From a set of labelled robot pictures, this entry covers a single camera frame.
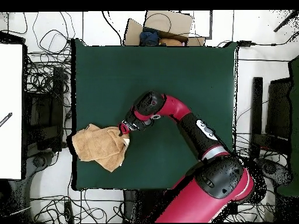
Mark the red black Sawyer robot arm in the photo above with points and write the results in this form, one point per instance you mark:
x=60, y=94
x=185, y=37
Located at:
x=198, y=198

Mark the black equipment stand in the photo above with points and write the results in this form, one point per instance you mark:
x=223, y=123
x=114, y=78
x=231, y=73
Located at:
x=58, y=105

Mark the green chair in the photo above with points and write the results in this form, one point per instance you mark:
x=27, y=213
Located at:
x=294, y=116

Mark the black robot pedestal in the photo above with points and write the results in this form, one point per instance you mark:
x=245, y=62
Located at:
x=129, y=205

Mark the dark blue garment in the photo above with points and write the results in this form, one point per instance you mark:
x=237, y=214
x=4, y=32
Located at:
x=149, y=37

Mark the dark green table cloth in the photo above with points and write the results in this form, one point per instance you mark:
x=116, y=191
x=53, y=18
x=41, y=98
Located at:
x=140, y=70

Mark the tan terry towel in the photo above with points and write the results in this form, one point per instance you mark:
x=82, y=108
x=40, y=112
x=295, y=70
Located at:
x=98, y=144

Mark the orange garment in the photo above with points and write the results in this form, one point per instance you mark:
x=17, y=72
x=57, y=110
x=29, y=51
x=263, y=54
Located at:
x=170, y=42

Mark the black tripod leg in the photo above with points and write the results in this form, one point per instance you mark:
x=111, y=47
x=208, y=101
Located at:
x=286, y=22

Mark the black upright bar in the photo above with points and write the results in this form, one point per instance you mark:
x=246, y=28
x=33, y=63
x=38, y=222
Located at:
x=257, y=105

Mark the black power strip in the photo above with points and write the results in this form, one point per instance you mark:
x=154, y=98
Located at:
x=69, y=212

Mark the black monitor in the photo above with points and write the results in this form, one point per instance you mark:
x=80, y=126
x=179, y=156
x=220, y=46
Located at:
x=279, y=107

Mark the black power adapter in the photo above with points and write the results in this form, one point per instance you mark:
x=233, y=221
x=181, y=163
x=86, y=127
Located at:
x=244, y=43

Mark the black marker pen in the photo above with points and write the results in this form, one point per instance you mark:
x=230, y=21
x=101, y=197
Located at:
x=6, y=119

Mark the brown cardboard box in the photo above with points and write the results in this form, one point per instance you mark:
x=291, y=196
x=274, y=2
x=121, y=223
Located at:
x=168, y=22

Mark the white board with black frame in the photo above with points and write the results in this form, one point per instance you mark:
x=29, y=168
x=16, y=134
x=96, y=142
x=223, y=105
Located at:
x=10, y=105

